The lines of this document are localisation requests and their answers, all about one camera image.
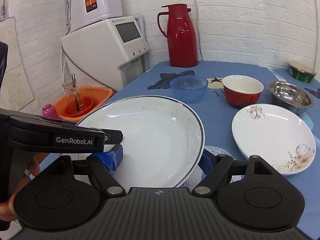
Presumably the grey rimmed white plate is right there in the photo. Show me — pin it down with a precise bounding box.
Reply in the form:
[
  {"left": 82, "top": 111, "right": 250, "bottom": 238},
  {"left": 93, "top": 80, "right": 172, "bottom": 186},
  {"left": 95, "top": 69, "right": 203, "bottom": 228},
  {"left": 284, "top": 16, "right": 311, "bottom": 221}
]
[{"left": 77, "top": 95, "right": 205, "bottom": 191}]

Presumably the person left hand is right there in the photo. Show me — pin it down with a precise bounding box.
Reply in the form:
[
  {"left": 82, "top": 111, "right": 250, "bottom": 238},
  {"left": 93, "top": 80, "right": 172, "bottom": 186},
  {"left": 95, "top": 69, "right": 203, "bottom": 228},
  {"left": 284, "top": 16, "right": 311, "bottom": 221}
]
[{"left": 1, "top": 153, "right": 49, "bottom": 222}]

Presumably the pink thermos bottle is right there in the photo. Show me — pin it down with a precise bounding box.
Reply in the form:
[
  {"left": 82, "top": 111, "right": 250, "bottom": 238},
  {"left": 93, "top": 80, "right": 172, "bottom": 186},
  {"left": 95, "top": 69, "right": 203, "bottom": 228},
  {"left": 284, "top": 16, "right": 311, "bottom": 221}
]
[{"left": 42, "top": 104, "right": 59, "bottom": 120}]

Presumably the orange plastic basin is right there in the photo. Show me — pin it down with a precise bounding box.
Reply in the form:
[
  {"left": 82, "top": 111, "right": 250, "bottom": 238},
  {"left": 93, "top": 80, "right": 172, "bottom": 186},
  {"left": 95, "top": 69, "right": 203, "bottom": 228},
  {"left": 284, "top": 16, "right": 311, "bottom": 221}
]
[{"left": 53, "top": 86, "right": 115, "bottom": 123}]

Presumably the glass bottle with chopsticks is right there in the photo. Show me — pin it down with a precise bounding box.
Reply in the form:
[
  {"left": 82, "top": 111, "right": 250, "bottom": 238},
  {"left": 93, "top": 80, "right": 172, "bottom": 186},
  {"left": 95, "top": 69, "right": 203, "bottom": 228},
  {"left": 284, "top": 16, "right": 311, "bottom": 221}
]
[{"left": 62, "top": 74, "right": 84, "bottom": 113}]

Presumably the white floral deep plate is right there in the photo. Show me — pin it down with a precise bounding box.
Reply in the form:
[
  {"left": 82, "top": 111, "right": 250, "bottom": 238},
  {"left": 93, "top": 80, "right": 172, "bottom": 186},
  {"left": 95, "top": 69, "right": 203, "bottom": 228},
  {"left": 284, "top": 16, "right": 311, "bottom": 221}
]
[{"left": 232, "top": 103, "right": 316, "bottom": 176}]

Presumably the blue printed tablecloth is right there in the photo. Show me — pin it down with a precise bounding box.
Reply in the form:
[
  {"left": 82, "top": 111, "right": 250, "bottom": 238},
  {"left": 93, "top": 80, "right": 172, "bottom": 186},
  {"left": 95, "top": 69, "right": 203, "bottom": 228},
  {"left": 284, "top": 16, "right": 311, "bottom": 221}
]
[{"left": 37, "top": 60, "right": 320, "bottom": 240}]

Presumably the red ceramic bowl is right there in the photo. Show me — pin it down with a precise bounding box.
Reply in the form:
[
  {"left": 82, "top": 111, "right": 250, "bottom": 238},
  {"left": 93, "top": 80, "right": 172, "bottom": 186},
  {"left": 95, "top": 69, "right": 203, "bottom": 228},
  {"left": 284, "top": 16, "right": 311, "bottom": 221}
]
[{"left": 222, "top": 75, "right": 264, "bottom": 107}]

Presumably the blue plastic bowl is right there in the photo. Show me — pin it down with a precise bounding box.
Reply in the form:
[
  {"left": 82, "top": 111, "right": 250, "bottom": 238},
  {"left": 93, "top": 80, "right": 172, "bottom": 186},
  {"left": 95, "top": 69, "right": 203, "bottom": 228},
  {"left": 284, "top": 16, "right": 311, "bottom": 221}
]
[{"left": 170, "top": 75, "right": 208, "bottom": 103}]

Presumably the stainless steel bowl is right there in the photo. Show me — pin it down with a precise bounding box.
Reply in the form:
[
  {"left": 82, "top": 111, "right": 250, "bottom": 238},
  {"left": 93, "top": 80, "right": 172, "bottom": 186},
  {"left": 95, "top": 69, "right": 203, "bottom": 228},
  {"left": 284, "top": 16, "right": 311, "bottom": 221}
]
[{"left": 268, "top": 81, "right": 314, "bottom": 115}]

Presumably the white screen appliance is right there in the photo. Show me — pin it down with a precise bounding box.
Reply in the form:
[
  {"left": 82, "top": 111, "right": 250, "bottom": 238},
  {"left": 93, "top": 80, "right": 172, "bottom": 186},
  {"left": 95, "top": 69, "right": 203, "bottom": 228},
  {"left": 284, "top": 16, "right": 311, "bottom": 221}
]
[{"left": 61, "top": 15, "right": 150, "bottom": 92}]

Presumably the green gold patterned bowl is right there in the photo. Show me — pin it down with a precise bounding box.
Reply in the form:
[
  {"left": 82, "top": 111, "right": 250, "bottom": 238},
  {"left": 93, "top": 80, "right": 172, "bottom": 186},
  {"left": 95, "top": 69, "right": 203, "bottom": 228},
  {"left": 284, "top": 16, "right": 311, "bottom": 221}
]
[{"left": 288, "top": 61, "right": 317, "bottom": 83}]

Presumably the red thermos jug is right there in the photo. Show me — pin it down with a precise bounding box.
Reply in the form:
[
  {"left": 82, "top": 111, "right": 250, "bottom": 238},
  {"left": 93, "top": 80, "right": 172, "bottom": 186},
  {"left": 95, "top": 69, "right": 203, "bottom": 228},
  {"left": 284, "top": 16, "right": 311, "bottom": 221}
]
[{"left": 157, "top": 3, "right": 199, "bottom": 68}]

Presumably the white water purifier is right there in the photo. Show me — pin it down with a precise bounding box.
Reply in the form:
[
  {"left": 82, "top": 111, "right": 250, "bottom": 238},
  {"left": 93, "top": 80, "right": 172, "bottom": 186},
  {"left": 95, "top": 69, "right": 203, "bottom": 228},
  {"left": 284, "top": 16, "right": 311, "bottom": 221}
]
[{"left": 65, "top": 0, "right": 123, "bottom": 33}]

